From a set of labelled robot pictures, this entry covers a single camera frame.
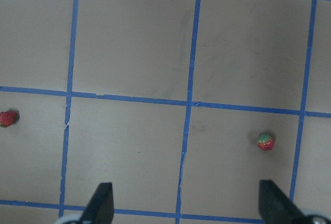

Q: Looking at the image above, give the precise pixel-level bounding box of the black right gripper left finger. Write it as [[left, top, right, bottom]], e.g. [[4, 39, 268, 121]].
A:
[[80, 183, 114, 223]]

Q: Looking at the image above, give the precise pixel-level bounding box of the red strawberry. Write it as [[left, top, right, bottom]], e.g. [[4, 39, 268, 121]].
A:
[[0, 110, 19, 128], [257, 133, 275, 151]]

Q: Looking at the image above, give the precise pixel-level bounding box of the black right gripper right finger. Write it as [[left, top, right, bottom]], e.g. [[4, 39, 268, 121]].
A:
[[259, 180, 305, 224]]

